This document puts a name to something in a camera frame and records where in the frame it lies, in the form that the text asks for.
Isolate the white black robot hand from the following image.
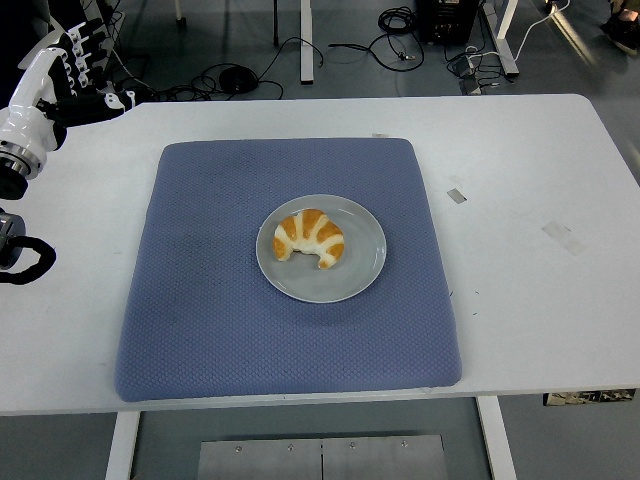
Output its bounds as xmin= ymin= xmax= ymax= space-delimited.
xmin=0 ymin=18 xmax=137 ymax=154

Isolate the orange white croissant bread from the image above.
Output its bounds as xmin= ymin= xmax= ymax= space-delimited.
xmin=272 ymin=208 xmax=347 ymax=271

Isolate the blue quilted mat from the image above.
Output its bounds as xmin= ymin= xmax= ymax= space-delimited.
xmin=113 ymin=137 xmax=462 ymax=404

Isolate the white background desk leg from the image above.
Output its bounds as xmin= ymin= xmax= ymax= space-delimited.
xmin=493 ymin=0 xmax=521 ymax=78
xmin=298 ymin=0 xmax=316 ymax=84

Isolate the white table leg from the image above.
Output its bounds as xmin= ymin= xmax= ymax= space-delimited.
xmin=475 ymin=395 xmax=518 ymax=480
xmin=103 ymin=410 xmax=142 ymax=480

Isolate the grey round plate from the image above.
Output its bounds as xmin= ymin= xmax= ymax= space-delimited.
xmin=255 ymin=194 xmax=388 ymax=305

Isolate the black equipment box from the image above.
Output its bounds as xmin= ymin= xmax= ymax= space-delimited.
xmin=417 ymin=0 xmax=484 ymax=44

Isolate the grey power adapter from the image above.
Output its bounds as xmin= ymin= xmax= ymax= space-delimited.
xmin=451 ymin=53 xmax=484 ymax=79

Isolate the grey metal plate with screws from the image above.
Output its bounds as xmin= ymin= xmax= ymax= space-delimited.
xmin=196 ymin=434 xmax=448 ymax=480

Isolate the person's foot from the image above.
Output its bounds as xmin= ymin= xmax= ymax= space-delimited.
xmin=599 ymin=0 xmax=640 ymax=55

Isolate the black coiled cable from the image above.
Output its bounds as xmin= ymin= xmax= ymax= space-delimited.
xmin=218 ymin=67 xmax=260 ymax=94

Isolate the black looped floor cable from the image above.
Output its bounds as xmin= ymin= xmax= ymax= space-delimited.
xmin=327 ymin=5 xmax=426 ymax=72

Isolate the white floor cable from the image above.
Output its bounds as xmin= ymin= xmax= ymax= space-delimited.
xmin=464 ymin=4 xmax=565 ymax=59

